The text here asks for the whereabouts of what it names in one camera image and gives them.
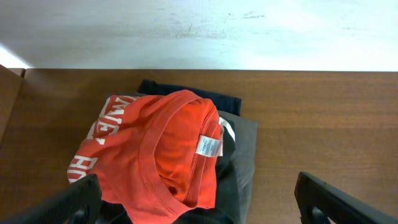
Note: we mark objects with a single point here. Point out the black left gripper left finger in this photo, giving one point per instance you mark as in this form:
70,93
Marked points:
80,202

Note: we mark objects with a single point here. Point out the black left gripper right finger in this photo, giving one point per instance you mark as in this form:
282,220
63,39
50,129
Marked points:
320,202

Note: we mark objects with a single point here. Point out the red orange soccer t-shirt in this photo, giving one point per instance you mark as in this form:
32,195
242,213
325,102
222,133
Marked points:
155,155

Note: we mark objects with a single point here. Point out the folded black Nike shirt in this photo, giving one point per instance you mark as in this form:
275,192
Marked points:
226,208

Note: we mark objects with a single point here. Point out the folded grey garment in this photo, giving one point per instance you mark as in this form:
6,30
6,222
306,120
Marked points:
243,158

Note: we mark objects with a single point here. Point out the folded navy garment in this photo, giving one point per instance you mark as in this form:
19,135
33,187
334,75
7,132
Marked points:
226,103

